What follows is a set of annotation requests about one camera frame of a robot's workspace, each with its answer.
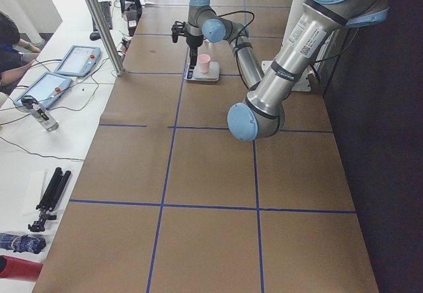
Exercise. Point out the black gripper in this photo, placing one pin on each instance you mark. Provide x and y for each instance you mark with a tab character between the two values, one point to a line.
193	41

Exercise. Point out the pink paper cup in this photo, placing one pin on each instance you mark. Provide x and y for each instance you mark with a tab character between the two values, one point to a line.
203	62

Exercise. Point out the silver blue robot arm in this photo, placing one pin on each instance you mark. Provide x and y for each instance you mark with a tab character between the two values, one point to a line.
261	113

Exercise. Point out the black monitor stand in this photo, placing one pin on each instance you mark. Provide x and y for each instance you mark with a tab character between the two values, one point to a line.
131	11

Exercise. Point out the black keyboard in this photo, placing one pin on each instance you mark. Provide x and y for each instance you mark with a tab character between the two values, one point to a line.
105	7

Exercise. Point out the black computer mouse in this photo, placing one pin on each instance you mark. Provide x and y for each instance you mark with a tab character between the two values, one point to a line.
94	36

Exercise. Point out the far teach pendant tablet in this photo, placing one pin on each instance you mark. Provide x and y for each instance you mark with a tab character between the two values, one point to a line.
78	61

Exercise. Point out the teach pendant tablet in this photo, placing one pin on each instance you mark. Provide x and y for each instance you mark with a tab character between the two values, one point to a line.
78	61
47	89

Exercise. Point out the near teach pendant tablet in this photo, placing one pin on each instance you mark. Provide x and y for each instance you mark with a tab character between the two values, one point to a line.
47	89

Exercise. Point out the clear water bottle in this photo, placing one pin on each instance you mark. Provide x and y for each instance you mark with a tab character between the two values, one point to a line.
39	112

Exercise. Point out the seated person dark hair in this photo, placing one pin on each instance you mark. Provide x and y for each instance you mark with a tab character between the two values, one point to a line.
17	55

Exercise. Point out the black folded tripod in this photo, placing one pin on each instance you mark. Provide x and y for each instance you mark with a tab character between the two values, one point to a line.
50	199

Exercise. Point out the blue folded umbrella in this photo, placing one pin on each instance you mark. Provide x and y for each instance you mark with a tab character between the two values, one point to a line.
22	243

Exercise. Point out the red cylinder bottle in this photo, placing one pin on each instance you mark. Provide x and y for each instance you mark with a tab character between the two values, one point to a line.
20	269

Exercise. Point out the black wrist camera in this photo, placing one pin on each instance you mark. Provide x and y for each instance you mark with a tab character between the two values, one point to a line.
177	30

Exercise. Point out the aluminium frame post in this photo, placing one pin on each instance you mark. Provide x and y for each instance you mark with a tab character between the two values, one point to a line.
105	35

